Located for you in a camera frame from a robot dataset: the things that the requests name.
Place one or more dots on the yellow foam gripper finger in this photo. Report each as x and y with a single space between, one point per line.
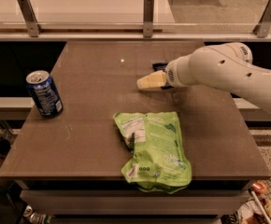
154 80

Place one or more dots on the dark blue rxbar wrapper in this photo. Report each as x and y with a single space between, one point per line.
161 67

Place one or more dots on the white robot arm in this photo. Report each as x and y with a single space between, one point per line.
227 67

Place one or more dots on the green snack bag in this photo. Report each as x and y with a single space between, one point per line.
158 162

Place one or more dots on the blue soda can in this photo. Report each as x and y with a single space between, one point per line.
43 91

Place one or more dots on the gray table base shelf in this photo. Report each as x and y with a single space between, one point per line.
135 202

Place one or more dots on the middle metal railing bracket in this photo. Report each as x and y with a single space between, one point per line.
148 13

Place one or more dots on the metal railing bracket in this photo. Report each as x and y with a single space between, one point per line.
262 28
148 13
32 26

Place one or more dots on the right metal railing bracket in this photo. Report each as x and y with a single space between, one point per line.
262 28

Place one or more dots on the left metal railing bracket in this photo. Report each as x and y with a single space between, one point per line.
32 26

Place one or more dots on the wire basket with items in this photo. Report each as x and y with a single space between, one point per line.
257 209

